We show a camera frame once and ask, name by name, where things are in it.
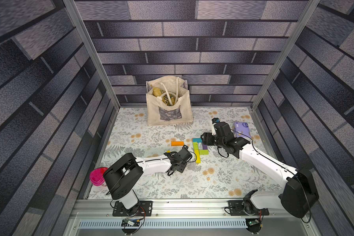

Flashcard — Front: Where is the orange long block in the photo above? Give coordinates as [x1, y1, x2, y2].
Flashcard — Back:
[171, 141, 184, 147]

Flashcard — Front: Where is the yellow block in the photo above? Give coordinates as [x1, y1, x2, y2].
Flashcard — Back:
[194, 150, 201, 164]

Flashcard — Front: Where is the green block small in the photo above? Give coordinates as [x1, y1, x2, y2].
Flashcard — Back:
[193, 142, 199, 151]

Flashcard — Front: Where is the lime green block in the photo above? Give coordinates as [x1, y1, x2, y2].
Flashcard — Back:
[199, 149, 209, 155]

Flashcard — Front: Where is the teal block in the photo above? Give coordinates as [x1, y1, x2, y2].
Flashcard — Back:
[192, 138, 202, 143]

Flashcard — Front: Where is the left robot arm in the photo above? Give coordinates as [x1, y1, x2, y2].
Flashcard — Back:
[103, 145, 194, 216]

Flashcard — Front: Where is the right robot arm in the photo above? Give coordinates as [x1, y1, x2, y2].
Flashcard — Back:
[201, 118, 319, 219]

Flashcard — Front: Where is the purple tissue pack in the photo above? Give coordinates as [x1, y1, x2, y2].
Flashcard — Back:
[234, 122, 251, 138]

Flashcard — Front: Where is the beige canvas tote bag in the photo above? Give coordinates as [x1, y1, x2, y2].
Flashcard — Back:
[146, 76, 193, 126]

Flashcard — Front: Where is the left circuit board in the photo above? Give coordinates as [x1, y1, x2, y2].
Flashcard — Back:
[121, 218, 141, 227]

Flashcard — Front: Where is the circuit board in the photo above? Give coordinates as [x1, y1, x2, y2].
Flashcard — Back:
[121, 218, 141, 227]
[246, 219, 261, 227]

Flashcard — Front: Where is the pink lidded cup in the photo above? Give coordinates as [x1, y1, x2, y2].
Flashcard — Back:
[89, 167, 108, 186]

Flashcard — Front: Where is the right circuit board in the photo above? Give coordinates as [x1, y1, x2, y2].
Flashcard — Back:
[246, 219, 261, 227]

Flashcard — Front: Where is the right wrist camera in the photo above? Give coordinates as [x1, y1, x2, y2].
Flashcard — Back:
[211, 118, 220, 124]

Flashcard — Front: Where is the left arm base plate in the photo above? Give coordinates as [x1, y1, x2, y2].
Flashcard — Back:
[112, 201, 153, 217]

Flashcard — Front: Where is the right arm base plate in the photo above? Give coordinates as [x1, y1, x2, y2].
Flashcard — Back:
[225, 200, 269, 216]

